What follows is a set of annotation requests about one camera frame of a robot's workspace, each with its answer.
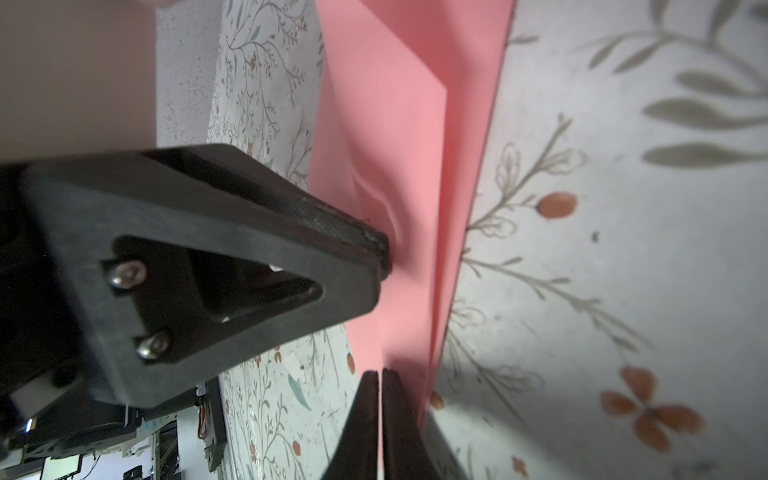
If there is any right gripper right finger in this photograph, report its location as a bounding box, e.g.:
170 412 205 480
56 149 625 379
381 369 439 480

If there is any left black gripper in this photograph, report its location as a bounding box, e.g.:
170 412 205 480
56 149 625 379
1 144 391 458

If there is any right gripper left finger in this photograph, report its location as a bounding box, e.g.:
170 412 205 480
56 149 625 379
322 371 379 480

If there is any pink square paper sheet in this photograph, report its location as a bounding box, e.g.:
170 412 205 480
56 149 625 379
309 1 514 419

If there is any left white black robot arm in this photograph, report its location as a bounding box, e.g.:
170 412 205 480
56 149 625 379
1 1 391 455

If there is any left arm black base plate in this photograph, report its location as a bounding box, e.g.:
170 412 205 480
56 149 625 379
196 377 227 473

